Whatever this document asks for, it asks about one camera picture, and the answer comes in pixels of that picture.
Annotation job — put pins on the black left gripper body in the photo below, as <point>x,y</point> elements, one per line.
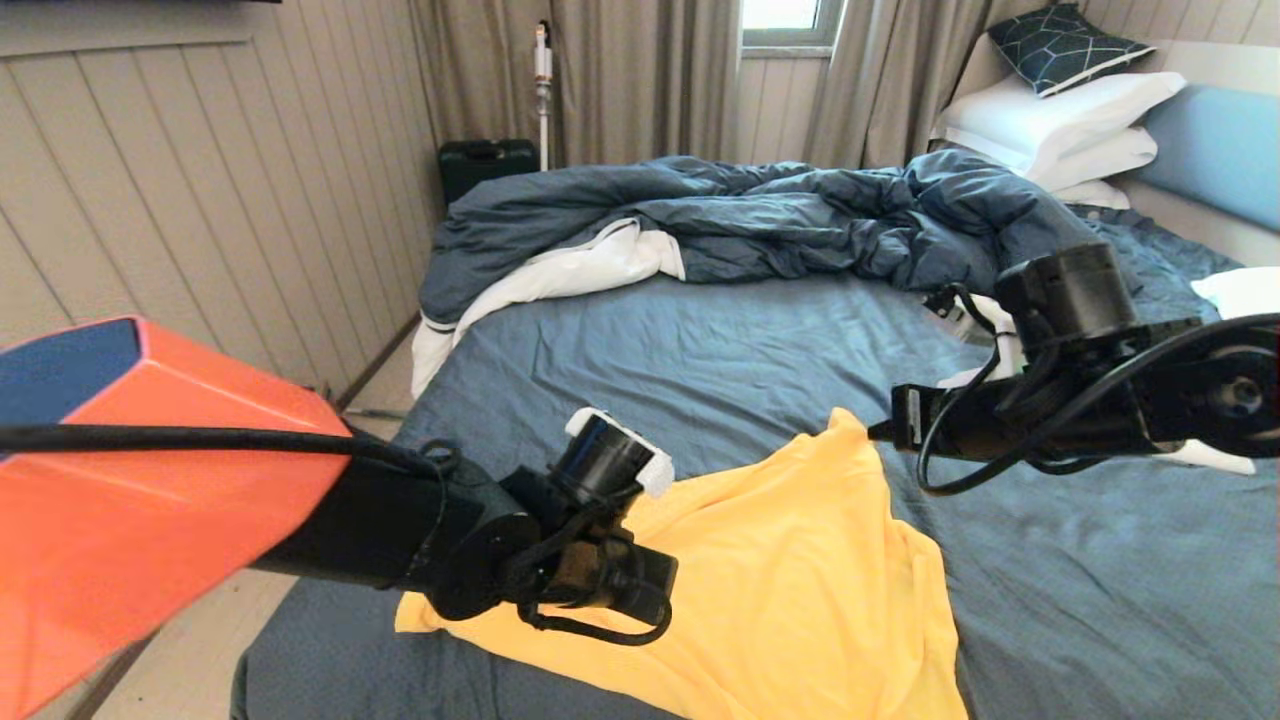
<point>610,580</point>

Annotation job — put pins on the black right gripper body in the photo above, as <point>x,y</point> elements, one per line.
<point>1060,425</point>

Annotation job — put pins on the yellow t-shirt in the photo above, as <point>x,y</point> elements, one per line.
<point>800,580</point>

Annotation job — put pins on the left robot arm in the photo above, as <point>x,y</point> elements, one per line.
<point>120,500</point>

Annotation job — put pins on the long white remote control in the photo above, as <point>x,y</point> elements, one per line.
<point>1220,460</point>

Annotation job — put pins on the dark blue bed sheet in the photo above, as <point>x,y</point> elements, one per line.
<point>700,350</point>

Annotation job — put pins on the crumpled dark blue duvet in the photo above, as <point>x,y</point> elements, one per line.
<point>800,215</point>

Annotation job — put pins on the small white pillow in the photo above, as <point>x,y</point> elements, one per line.
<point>1092,196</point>

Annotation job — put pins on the flat white pillow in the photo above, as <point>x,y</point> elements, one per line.
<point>1100,160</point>

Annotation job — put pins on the thin metal rod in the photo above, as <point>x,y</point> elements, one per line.
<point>380,412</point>

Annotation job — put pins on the white duvet lining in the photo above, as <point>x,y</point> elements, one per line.
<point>560,276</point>

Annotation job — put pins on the large white pillow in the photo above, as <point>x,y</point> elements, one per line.
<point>1050,115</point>

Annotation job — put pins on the light blue headboard pad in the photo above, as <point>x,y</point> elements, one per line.
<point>1220,155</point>

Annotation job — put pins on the narrow beige curtain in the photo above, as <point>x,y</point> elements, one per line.
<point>880,80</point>

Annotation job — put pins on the dark geometric pattern cushion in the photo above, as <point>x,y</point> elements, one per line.
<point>1065,50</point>

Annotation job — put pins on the wide beige curtain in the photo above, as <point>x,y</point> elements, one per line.
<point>640,80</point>

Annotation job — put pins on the dark green hard case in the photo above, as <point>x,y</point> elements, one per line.
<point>485,166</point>

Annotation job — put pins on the white stick vacuum cleaner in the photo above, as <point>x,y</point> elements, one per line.
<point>544,86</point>

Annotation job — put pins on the beige headboard frame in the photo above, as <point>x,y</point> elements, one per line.
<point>1220,66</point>

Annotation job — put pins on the window with grey frame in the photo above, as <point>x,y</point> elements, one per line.
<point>780,15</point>

